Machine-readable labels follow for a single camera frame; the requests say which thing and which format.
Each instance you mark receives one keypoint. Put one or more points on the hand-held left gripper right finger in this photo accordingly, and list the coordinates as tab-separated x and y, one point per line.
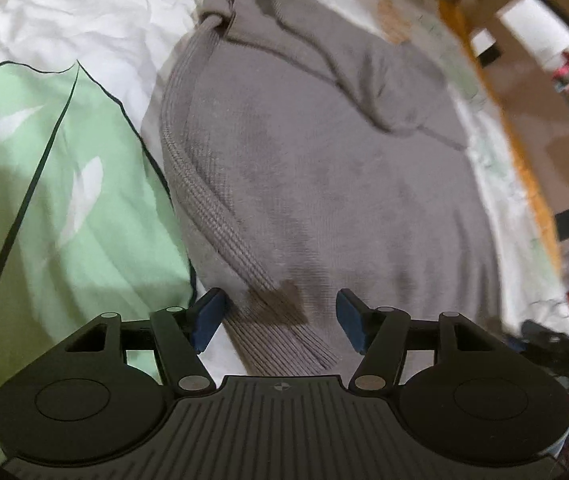
352	322

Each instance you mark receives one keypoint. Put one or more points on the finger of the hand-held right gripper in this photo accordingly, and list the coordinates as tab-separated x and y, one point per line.
539	340

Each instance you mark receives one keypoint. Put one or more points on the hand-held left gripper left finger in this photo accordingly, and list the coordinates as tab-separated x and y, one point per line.
207	321

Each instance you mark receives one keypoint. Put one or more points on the grey knit hoodie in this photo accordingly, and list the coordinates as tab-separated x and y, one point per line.
324	185

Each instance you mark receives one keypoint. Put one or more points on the yellow bed sheet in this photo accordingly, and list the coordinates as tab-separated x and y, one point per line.
519	160

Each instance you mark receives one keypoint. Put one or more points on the white leaf print blanket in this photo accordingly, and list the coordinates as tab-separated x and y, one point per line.
54	185

